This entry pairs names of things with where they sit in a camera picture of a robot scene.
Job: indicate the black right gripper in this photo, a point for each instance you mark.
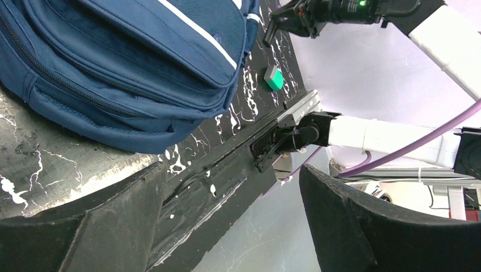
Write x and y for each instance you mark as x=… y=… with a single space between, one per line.
x=301 y=18

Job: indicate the green eraser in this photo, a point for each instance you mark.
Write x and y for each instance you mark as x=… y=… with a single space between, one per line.
x=274 y=78

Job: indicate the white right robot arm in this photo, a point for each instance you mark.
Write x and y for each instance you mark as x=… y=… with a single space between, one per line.
x=365 y=71

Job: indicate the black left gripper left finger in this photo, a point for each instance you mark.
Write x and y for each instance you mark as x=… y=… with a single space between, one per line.
x=111 y=229

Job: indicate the navy blue student backpack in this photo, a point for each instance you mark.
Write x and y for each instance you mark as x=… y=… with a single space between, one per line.
x=140 y=76

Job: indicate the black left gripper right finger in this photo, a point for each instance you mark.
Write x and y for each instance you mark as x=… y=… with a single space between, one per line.
x=354 y=231

